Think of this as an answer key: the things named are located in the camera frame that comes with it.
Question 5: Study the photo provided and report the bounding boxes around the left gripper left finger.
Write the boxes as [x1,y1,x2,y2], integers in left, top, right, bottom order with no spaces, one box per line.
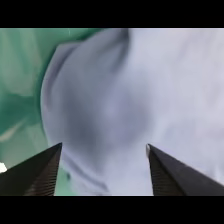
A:
[0,142,63,197]

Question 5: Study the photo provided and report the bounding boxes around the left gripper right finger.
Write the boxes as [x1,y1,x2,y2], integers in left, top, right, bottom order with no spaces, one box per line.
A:
[145,143,224,197]

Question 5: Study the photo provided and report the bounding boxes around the pale lilac T-shirt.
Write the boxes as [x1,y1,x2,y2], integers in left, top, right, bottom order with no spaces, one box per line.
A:
[40,28,224,197]

